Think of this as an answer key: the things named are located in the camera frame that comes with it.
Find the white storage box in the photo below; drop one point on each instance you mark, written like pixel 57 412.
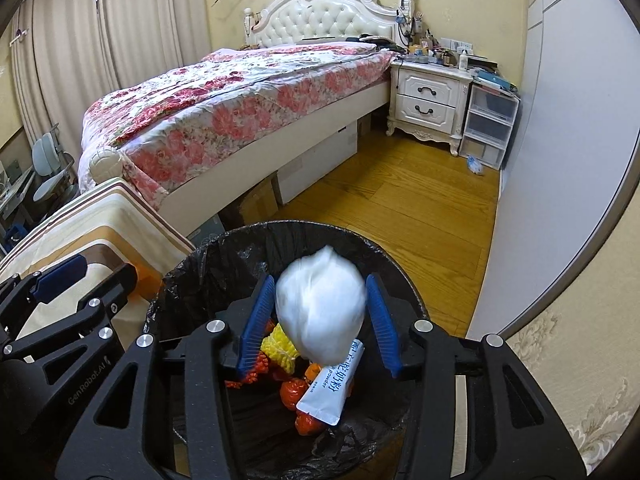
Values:
pixel 320 165

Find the white wardrobe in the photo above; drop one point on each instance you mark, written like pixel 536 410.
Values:
pixel 565 160

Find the cream volleyball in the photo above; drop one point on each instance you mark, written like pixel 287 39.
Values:
pixel 106 165

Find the group of small bottles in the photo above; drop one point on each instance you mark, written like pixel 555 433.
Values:
pixel 435 50

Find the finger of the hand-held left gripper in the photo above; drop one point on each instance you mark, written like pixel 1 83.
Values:
pixel 107 290
pixel 57 277

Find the white nightstand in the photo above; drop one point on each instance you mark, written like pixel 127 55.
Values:
pixel 430 100

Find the white milk powder packet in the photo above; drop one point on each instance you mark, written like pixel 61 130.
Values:
pixel 327 392

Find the black lined trash bin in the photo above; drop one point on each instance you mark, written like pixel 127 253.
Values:
pixel 225 270

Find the beige curtains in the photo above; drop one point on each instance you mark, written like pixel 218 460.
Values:
pixel 100 35

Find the white plastic bag ball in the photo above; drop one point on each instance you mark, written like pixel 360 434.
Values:
pixel 320 300

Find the small blue white wrapper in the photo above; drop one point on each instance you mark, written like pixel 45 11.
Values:
pixel 476 165

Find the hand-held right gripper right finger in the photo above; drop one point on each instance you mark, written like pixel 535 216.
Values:
pixel 382 325

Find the grey study desk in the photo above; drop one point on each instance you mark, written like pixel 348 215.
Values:
pixel 15 195

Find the grey blue desk chair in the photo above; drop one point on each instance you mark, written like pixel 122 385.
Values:
pixel 50 160

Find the yellow foam fruit net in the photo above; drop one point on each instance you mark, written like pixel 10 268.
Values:
pixel 277 350

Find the orange plastic bag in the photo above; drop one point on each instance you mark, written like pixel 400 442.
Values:
pixel 307 422
pixel 292 392

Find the clear plastic drawer unit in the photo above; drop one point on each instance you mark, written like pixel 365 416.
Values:
pixel 492 120

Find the floral bedspread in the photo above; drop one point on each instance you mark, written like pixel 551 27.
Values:
pixel 225 105

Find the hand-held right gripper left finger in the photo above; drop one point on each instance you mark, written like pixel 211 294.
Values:
pixel 255 325

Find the white bed with tufted headboard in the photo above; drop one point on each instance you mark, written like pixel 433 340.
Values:
pixel 325 20

